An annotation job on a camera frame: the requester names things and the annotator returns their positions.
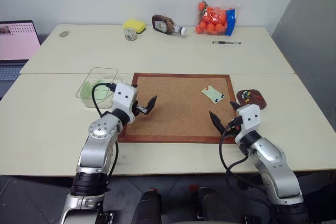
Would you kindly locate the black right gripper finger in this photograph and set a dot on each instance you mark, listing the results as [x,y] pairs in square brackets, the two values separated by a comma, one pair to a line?
[234,105]
[216,122]

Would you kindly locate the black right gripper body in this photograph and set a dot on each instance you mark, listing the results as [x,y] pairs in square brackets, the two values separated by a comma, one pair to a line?
[235,127]

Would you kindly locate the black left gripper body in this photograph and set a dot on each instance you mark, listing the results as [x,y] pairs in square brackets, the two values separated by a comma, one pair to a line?
[137,110]

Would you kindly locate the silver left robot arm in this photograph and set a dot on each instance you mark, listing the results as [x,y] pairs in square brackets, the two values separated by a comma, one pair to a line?
[98,140]

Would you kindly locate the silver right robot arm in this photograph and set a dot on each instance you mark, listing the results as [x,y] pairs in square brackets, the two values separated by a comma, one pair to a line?
[273,161]

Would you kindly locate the light green paper note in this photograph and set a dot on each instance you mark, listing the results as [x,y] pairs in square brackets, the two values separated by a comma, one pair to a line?
[211,93]

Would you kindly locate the clear glass cup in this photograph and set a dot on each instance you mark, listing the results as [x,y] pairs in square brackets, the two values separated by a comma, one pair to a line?
[130,35]

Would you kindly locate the brown dish with pushpins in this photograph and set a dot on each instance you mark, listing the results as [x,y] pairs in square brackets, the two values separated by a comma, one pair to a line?
[256,102]

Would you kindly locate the clear plastic container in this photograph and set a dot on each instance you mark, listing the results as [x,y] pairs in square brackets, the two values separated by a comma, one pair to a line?
[105,73]

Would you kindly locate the light green paper sheets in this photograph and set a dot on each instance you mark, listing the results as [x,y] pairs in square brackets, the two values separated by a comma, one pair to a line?
[89,90]

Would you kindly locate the yellow sponge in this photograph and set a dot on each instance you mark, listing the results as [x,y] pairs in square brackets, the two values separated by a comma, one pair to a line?
[135,24]

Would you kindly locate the black pen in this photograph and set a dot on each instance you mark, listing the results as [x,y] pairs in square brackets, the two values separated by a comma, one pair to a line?
[225,42]

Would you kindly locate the brown sauce bottle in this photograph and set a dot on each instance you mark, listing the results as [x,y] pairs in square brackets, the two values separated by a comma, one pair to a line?
[164,24]

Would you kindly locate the dark rounded shape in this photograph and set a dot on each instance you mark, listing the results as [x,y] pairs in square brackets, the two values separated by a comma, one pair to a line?
[214,205]
[147,205]

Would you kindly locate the bag of orange balls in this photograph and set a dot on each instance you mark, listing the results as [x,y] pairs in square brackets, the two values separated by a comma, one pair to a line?
[212,19]

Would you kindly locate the grey laptop with pink screen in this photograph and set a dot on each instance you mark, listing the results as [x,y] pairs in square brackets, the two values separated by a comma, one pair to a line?
[15,40]

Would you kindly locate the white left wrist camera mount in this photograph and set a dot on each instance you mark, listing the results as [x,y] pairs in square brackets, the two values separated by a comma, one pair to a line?
[124,98]

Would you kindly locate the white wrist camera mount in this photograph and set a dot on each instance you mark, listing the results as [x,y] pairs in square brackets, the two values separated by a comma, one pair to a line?
[124,98]
[250,117]

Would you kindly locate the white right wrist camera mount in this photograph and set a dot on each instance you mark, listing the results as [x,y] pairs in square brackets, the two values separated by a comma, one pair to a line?
[250,117]

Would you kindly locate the cork board with wooden frame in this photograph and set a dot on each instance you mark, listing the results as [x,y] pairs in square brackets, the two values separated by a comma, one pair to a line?
[178,103]

